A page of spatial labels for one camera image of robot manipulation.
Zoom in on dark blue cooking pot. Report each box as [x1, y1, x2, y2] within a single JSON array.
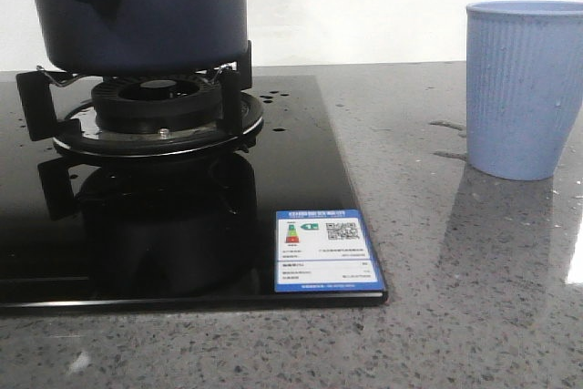
[[35, 0, 248, 76]]

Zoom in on light blue ribbed cup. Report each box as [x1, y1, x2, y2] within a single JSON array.
[[466, 1, 582, 180]]

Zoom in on black pot support grate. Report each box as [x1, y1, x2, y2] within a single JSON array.
[[16, 50, 263, 160]]

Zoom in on blue energy label sticker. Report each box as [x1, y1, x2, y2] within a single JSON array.
[[274, 210, 384, 293]]

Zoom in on black gas burner head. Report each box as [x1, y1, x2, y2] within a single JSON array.
[[91, 75, 221, 134]]

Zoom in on black glass gas stove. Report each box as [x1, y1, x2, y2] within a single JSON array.
[[1, 75, 388, 315]]

